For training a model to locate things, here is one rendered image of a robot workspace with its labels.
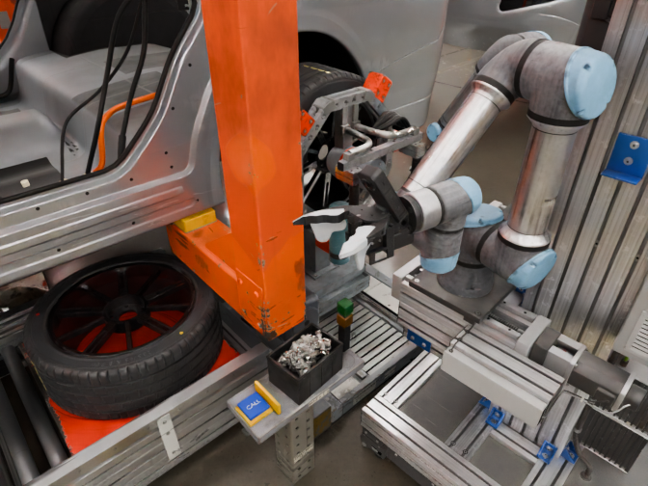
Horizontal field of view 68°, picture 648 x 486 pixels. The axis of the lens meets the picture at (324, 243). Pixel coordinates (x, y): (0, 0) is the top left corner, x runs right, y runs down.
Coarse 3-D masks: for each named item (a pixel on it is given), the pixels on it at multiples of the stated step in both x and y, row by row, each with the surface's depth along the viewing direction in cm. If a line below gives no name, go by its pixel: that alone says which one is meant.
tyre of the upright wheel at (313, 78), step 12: (300, 72) 181; (312, 72) 178; (324, 72) 178; (336, 72) 178; (348, 72) 182; (300, 84) 175; (312, 84) 172; (324, 84) 175; (336, 84) 178; (348, 84) 183; (360, 84) 187; (300, 96) 170; (312, 96) 173
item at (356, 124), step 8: (352, 112) 179; (352, 120) 181; (352, 128) 182; (360, 128) 179; (368, 128) 177; (408, 128) 176; (416, 128) 178; (384, 136) 174; (392, 136) 173; (400, 136) 174
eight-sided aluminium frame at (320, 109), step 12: (324, 96) 172; (336, 96) 175; (348, 96) 174; (360, 96) 178; (372, 96) 182; (312, 108) 171; (324, 108) 168; (336, 108) 172; (372, 108) 187; (384, 108) 190; (324, 120) 171; (312, 132) 170; (384, 156) 205; (360, 192) 211
